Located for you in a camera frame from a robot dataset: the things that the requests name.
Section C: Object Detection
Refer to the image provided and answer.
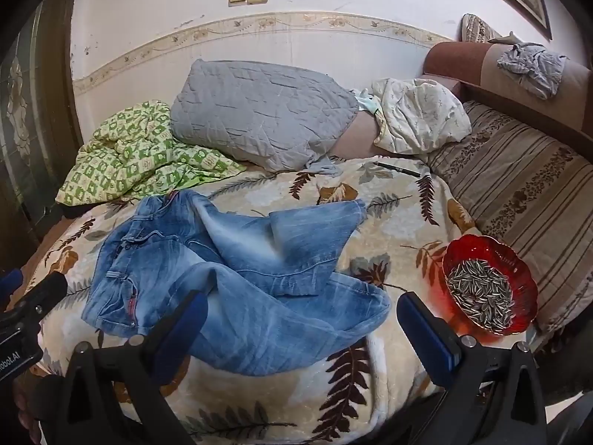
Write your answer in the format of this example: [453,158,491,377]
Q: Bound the brown striped sofa cover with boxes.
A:
[424,99,593,334]

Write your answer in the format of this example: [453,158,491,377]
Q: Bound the beige leaf-print blanket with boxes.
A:
[28,155,483,445]

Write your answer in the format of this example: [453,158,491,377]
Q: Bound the blue denim pants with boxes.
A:
[81,189,392,377]

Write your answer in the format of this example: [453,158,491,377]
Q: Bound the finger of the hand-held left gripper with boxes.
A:
[0,267,25,309]
[14,270,69,330]

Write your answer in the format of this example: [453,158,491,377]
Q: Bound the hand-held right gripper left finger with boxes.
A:
[42,290,209,445]

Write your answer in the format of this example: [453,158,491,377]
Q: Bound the pile of sunflower seeds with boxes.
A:
[445,260,514,334]

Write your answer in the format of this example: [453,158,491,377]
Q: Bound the teal cloth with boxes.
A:
[354,89,383,114]

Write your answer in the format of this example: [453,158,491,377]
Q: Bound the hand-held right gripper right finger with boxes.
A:
[397,291,550,445]

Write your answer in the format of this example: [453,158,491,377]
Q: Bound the red glass bowl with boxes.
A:
[441,235,539,337]

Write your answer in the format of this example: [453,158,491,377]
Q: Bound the green patterned blanket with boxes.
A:
[54,99,248,207]

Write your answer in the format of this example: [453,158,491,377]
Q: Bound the patterned throw cushion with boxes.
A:
[461,13,503,43]

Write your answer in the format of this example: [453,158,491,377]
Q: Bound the crumpled grey cloth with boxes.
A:
[497,43,570,100]

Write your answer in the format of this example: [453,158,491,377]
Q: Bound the plain brown cushion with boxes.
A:
[331,111,422,161]

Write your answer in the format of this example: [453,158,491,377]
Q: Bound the dark glass-panel door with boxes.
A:
[0,0,86,270]

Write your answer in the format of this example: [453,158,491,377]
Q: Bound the grey quilted pillow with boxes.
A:
[169,59,360,178]

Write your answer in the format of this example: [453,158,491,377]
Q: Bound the black pen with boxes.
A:
[374,161,422,178]

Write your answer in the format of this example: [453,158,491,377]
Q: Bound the brown sofa backrest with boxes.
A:
[424,41,593,149]

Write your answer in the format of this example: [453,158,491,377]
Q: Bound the white floral pillow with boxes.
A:
[370,77,472,156]

